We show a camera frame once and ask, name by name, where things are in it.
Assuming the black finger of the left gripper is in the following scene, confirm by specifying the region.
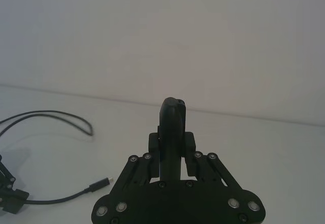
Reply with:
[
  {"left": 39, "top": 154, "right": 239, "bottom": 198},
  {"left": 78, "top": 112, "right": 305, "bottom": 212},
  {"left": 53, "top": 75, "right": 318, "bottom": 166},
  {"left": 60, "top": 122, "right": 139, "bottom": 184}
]
[{"left": 0, "top": 154, "right": 29, "bottom": 214}]

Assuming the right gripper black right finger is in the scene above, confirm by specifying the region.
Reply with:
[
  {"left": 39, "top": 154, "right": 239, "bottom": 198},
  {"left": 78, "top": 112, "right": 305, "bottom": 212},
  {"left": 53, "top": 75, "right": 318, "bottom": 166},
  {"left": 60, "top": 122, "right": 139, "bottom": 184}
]
[{"left": 175, "top": 97, "right": 266, "bottom": 218}]

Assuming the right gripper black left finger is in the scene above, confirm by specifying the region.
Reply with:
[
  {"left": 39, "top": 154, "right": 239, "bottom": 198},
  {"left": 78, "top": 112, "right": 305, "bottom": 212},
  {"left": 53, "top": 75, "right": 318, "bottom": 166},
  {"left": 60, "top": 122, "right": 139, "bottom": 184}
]
[{"left": 91, "top": 97, "right": 176, "bottom": 221}]

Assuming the black cable with silver plug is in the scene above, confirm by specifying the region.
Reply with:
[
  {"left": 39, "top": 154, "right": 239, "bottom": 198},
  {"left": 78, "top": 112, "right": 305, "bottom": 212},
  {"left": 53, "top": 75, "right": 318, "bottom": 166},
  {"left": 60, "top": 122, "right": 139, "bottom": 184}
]
[{"left": 24, "top": 176, "right": 114, "bottom": 206}]

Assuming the thin black looped cable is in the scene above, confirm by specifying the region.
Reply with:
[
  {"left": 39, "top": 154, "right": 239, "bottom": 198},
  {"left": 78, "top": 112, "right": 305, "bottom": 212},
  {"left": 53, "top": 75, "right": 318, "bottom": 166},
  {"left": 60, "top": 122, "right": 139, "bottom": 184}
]
[{"left": 0, "top": 110, "right": 93, "bottom": 138}]

